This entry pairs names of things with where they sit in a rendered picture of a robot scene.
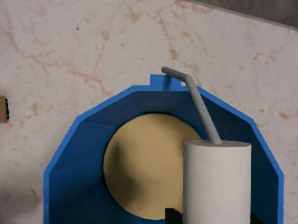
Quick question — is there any wooden brush with dark bristles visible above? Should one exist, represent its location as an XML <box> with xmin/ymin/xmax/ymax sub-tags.
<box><xmin>0</xmin><ymin>95</ymin><xmax>9</xmax><ymax>122</ymax></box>

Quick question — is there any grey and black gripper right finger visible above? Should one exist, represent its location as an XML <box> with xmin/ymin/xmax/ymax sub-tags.
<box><xmin>250</xmin><ymin>210</ymin><xmax>265</xmax><ymax>224</ymax></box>

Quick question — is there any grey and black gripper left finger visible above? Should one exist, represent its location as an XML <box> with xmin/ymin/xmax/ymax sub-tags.
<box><xmin>165</xmin><ymin>208</ymin><xmax>183</xmax><ymax>224</ymax></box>

